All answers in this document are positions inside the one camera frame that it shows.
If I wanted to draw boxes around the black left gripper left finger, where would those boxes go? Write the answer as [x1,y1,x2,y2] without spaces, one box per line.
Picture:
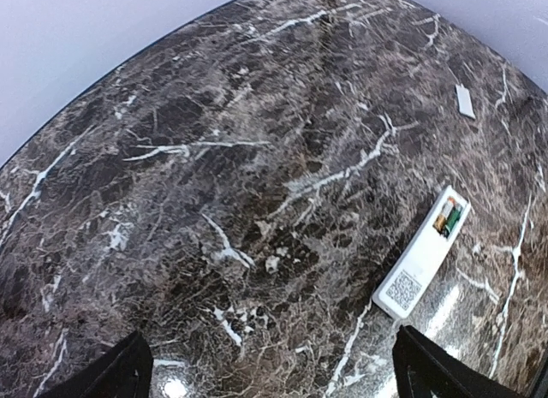
[39,330,153,398]

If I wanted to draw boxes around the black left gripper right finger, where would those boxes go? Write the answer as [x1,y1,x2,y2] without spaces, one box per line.
[392,325,519,397]

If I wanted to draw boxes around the white remote control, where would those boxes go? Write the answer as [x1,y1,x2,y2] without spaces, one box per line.
[372,185,472,320]

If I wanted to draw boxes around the white battery cover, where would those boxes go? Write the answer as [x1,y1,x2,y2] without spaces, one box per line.
[455,84,476,120]

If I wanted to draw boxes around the green AAA battery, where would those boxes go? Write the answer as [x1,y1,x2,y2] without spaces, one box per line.
[442,204,462,238]

